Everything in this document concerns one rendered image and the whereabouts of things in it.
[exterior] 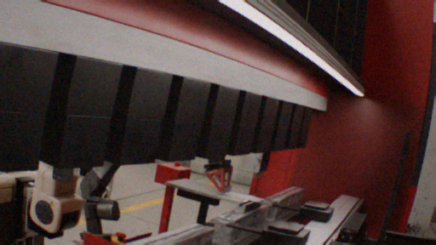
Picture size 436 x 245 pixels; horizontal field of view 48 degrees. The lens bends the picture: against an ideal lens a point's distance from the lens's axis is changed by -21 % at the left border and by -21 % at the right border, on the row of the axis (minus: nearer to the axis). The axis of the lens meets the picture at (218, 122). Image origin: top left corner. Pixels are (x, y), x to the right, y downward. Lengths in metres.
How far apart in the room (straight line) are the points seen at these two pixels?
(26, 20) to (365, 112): 2.26
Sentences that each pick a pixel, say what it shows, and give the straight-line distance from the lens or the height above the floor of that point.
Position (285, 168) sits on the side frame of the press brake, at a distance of 2.84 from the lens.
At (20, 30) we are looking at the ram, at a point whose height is 1.36.
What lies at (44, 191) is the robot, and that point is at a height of 0.81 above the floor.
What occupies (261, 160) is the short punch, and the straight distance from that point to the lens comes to 1.94.
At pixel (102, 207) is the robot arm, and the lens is 1.78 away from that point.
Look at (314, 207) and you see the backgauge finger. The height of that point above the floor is 1.03.
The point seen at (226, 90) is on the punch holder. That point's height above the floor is 1.33.
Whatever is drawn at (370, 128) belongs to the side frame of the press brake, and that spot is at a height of 1.31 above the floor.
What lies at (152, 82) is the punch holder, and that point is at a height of 1.32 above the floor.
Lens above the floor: 1.33
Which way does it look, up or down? 3 degrees down
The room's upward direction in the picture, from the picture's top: 12 degrees clockwise
